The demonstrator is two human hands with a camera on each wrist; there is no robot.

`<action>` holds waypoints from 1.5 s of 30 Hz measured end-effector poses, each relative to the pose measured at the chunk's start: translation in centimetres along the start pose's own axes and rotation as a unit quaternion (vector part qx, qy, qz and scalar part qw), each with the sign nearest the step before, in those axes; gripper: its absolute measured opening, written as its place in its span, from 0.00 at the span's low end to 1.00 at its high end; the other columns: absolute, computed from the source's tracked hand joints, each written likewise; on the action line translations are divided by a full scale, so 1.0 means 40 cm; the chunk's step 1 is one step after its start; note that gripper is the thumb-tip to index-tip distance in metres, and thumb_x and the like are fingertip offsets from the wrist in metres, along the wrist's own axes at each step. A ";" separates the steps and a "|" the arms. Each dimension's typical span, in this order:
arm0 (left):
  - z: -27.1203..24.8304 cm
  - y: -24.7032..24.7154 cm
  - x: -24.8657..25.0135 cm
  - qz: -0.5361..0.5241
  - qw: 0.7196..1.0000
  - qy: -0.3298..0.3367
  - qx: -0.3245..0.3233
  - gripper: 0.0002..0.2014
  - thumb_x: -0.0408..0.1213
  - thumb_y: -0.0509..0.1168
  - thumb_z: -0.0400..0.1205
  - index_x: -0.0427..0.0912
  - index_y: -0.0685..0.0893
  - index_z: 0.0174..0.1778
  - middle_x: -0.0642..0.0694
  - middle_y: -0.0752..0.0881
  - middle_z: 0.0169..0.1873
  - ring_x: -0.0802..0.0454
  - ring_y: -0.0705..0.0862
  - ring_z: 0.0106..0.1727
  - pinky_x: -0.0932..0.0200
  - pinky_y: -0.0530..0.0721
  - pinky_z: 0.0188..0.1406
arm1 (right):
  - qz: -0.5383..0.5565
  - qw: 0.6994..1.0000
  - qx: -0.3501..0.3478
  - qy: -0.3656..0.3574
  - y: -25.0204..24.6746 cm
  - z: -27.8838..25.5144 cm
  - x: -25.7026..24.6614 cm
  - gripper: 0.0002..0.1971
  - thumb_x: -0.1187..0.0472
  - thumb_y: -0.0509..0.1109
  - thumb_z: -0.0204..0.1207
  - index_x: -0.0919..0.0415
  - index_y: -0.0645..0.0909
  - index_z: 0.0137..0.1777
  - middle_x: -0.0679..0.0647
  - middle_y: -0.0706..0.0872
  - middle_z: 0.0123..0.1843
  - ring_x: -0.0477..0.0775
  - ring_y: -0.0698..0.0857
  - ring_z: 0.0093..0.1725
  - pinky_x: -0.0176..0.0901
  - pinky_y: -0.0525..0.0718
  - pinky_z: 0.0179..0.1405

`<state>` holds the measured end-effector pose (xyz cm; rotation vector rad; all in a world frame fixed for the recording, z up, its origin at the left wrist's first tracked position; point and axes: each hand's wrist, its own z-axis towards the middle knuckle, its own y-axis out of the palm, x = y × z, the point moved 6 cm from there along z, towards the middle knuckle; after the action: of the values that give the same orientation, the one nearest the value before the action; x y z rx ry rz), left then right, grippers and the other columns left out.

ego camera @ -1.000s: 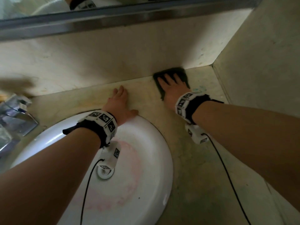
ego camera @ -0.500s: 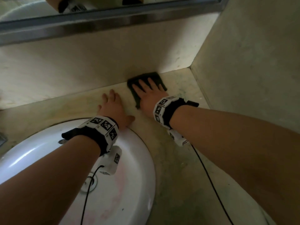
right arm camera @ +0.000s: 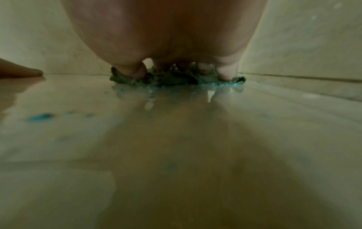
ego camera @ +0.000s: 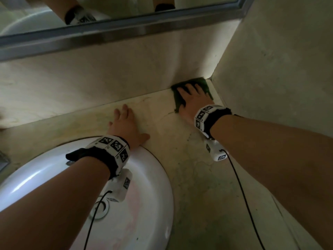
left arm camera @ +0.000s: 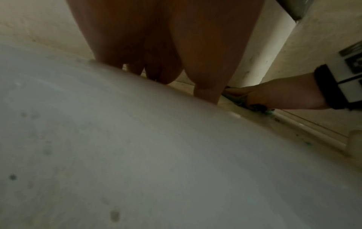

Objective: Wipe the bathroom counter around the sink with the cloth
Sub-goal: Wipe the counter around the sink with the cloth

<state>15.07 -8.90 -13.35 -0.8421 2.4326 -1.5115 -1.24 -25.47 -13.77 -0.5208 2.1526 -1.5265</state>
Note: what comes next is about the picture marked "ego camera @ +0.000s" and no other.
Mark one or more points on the chrome faucet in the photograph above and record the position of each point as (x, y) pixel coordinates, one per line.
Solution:
(3, 162)

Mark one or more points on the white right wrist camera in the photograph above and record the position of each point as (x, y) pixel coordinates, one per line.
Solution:
(214, 151)

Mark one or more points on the person's right hand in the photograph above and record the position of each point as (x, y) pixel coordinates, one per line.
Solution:
(196, 104)

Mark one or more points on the white round sink basin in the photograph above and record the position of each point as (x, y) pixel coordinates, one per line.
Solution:
(145, 205)

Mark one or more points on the person's left forearm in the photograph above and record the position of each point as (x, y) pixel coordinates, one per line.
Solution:
(52, 200)

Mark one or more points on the black left wristband with markers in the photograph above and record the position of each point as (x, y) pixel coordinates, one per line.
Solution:
(104, 153)

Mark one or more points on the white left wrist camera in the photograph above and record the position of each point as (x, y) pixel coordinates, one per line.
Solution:
(121, 184)

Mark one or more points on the black wristband with markers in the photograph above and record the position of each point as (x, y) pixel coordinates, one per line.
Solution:
(216, 119)
(104, 153)

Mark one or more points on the green scouring pad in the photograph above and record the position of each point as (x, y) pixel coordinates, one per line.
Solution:
(179, 100)

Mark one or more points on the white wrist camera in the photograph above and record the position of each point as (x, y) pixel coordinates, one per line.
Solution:
(121, 184)
(214, 151)

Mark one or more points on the metal framed wall mirror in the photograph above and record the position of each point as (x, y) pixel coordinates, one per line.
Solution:
(130, 26)

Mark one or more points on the person's left hand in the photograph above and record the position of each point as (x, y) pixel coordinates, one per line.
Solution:
(125, 127)

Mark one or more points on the black right wristband with markers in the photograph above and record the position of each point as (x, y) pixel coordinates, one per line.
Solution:
(216, 119)

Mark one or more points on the person's right forearm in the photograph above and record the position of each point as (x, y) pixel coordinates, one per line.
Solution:
(273, 158)

